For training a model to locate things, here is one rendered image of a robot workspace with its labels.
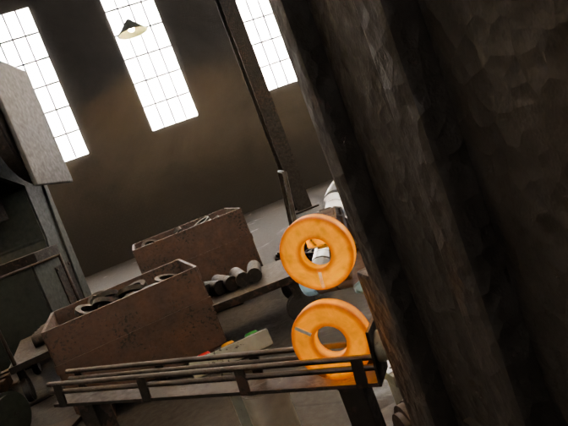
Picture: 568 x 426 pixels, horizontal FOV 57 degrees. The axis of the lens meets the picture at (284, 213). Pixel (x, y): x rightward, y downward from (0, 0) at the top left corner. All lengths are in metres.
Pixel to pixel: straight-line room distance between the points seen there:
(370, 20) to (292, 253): 0.73
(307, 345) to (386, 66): 0.72
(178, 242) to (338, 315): 3.80
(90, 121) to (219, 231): 8.51
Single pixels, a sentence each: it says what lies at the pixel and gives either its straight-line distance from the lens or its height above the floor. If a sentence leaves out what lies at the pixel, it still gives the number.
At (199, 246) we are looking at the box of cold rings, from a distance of 4.76.
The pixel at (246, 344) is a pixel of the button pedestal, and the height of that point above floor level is 0.60.
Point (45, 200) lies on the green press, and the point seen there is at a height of 1.50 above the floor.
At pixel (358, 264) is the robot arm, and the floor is 0.75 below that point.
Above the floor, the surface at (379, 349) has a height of 0.68.
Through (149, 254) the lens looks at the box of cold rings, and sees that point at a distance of 4.73.
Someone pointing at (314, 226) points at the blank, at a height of 0.91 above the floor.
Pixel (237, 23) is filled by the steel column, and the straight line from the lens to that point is 9.33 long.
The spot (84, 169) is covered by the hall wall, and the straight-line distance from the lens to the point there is 12.86.
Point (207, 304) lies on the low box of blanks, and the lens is 3.25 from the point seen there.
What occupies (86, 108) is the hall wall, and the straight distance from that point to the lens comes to 13.00.
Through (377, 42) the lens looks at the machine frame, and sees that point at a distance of 0.43.
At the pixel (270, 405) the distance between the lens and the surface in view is 1.45.
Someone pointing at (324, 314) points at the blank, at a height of 0.76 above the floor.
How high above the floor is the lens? 1.07
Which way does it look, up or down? 6 degrees down
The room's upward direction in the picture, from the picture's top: 21 degrees counter-clockwise
